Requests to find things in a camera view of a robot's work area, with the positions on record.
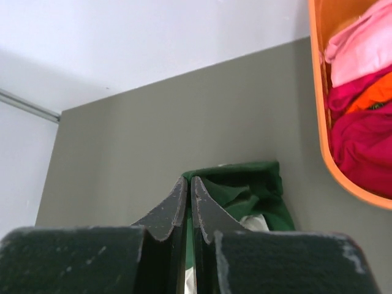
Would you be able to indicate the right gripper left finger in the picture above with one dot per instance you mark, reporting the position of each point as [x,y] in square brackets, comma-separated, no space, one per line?
[145,257]

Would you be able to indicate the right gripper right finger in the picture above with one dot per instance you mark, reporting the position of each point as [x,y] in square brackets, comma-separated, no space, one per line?
[317,262]

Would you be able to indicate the white and green t shirt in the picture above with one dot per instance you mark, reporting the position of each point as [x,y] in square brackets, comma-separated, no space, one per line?
[231,209]

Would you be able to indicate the red t shirt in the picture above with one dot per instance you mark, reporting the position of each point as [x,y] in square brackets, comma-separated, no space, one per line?
[361,141]

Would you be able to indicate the orange t shirt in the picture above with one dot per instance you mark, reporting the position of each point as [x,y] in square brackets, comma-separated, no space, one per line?
[376,96]

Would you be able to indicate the pink t shirt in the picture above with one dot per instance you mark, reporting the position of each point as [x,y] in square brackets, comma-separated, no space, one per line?
[361,44]

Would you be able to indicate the orange plastic laundry basket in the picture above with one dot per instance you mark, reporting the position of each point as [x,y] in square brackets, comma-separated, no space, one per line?
[324,17]

